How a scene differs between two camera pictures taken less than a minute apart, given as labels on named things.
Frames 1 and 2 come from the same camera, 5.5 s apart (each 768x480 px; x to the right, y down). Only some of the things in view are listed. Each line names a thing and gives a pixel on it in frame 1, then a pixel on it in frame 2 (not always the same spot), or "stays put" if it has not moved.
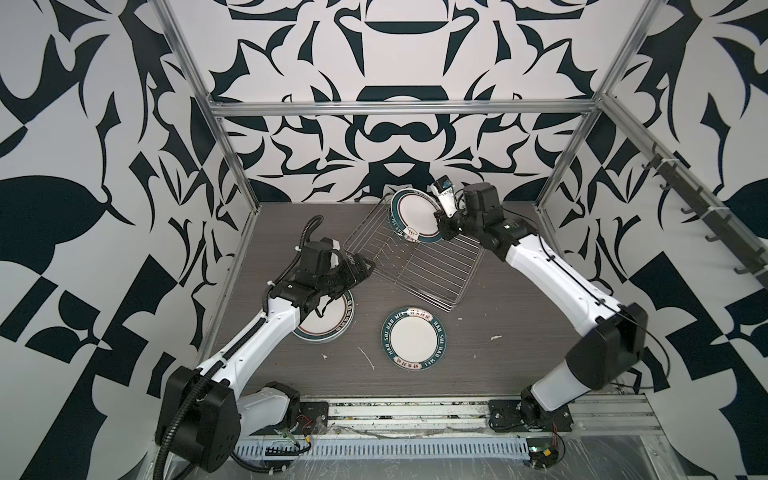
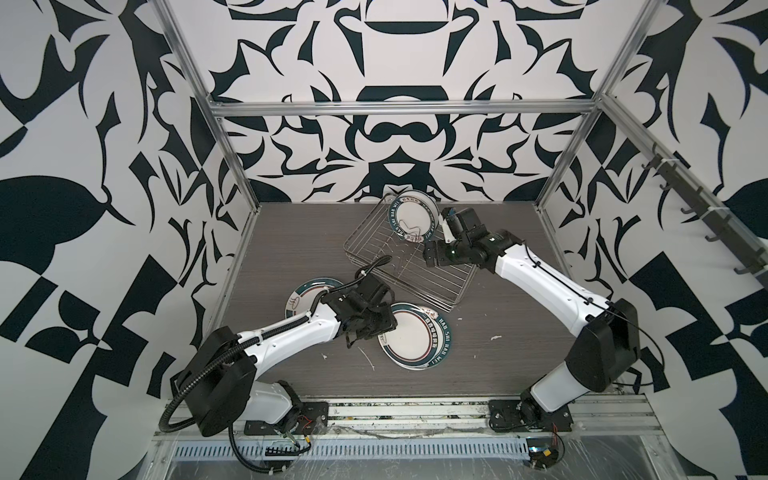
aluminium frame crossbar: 402,107 stays put
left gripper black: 351,277 to 389,321
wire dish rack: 440,271 stays put
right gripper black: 445,222 to 440,247
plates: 412,213 to 422,338
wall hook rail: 721,225 stays put
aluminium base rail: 632,415 stays put
